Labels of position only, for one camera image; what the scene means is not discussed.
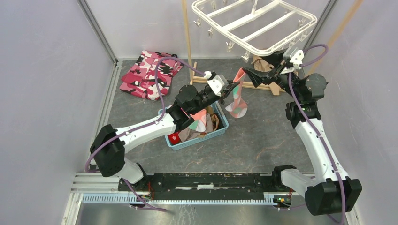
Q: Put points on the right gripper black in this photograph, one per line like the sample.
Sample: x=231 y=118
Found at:
x=258 y=77

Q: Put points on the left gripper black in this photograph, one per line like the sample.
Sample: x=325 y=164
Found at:
x=231 y=86

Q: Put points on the pink sock green patches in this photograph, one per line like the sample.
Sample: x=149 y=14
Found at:
x=238 y=107

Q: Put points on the white clip hanger frame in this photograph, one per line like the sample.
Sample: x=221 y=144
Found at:
x=258 y=27

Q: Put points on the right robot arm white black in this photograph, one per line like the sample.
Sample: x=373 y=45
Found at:
x=332 y=190

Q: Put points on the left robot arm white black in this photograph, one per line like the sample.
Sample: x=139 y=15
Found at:
x=110 y=144

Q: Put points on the brown beige socks pile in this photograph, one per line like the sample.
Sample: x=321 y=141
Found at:
x=212 y=125

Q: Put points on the wooden hanger stand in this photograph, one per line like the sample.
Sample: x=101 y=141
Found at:
x=252 y=16

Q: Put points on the red sock white stars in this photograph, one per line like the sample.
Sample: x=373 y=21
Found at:
x=174 y=138

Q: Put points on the blue plastic basket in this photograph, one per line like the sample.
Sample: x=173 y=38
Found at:
x=223 y=125

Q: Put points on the pink camouflage cloth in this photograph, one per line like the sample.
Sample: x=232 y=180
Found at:
x=140 y=80

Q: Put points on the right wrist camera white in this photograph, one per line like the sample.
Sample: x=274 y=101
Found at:
x=293 y=58

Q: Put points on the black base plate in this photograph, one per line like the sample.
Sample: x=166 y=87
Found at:
x=210 y=186

